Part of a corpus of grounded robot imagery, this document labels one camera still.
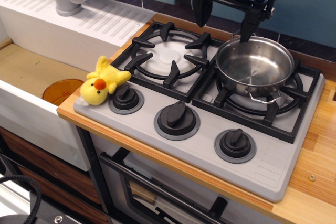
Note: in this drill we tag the stainless steel pan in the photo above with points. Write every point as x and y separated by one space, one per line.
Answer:
257 69

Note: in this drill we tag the grey toy stove top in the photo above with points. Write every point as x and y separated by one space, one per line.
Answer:
267 174

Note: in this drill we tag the black middle stove knob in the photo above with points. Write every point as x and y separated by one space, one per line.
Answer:
177 122

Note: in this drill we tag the black stove knob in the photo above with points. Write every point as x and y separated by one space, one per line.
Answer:
126 100
235 146
177 122

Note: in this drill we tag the black left stove knob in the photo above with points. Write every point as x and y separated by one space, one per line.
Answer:
126 100

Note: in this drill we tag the black right stove knob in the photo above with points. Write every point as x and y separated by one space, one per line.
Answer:
235 146

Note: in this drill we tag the black left burner grate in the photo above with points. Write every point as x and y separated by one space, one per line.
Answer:
175 85

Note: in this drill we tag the black burner grate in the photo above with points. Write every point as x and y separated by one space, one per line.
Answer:
282 122
175 85

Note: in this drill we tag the white left burner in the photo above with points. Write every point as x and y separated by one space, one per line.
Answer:
165 53

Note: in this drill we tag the black right burner grate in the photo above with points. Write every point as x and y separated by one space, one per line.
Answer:
282 122

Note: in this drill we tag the yellow stuffed duck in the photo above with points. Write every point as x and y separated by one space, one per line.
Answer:
102 82

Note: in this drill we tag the orange plastic plate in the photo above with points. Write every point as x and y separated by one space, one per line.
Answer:
59 91

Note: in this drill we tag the white toy sink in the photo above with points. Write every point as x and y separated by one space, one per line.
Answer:
40 47

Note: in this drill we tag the wooden drawer front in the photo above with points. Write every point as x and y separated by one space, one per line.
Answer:
61 183

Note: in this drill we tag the oven door with handle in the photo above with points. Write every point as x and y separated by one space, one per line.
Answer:
116 162

